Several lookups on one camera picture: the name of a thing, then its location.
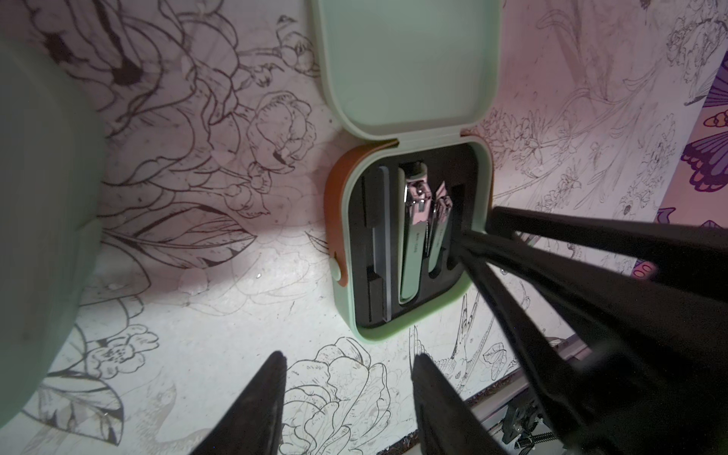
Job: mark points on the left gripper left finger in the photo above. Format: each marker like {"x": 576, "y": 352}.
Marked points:
{"x": 253, "y": 424}

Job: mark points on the green case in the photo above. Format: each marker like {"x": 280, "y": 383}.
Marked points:
{"x": 409, "y": 78}
{"x": 52, "y": 162}

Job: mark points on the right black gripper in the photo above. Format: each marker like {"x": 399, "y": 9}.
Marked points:
{"x": 654, "y": 380}

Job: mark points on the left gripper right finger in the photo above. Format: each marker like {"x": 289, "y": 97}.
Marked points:
{"x": 445, "y": 423}

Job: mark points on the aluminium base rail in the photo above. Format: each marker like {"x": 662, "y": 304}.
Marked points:
{"x": 508, "y": 411}

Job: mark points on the green nail clipper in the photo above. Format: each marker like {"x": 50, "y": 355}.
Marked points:
{"x": 440, "y": 220}
{"x": 414, "y": 219}

